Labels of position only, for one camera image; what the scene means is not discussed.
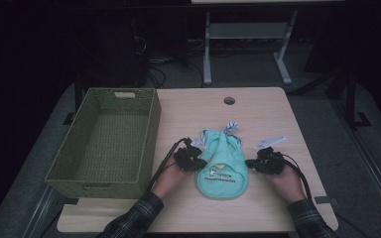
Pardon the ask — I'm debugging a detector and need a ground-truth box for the person's right hand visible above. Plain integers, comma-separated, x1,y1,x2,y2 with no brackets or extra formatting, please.
265,163,308,205

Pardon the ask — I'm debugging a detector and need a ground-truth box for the green woven basket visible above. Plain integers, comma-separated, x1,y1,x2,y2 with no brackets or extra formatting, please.
45,86,163,200

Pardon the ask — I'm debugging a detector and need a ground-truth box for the grey tape strip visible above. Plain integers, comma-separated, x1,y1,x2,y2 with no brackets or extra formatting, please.
314,195,339,206

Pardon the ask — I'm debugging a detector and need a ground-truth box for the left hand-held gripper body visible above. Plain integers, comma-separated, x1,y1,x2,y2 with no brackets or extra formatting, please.
173,137,209,173

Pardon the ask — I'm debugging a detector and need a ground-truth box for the black metal stand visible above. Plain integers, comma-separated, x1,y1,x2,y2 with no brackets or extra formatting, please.
292,63,373,131

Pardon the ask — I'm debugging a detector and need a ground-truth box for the bundle of black floor cables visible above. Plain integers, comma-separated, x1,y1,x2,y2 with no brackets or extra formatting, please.
132,34,206,89

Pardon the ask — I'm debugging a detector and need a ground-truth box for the long aluminium rail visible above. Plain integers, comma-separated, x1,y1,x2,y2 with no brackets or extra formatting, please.
329,97,381,230

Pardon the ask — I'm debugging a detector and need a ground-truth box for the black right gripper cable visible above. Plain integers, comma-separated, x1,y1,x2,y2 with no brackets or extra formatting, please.
281,153,314,201

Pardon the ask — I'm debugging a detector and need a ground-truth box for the grey metal desk frame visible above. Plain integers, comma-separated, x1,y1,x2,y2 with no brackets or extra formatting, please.
202,9,300,87

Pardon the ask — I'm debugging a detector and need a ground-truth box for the short aluminium rail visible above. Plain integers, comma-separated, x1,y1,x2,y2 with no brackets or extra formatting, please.
22,183,60,238

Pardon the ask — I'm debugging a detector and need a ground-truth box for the mint green baby bib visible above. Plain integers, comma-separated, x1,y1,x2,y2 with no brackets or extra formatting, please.
190,121,250,200

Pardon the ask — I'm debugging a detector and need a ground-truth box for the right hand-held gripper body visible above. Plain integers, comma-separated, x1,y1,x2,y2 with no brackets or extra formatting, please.
253,135,288,176

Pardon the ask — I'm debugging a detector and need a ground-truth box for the person's left hand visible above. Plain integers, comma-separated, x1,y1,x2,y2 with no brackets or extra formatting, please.
151,155,189,201

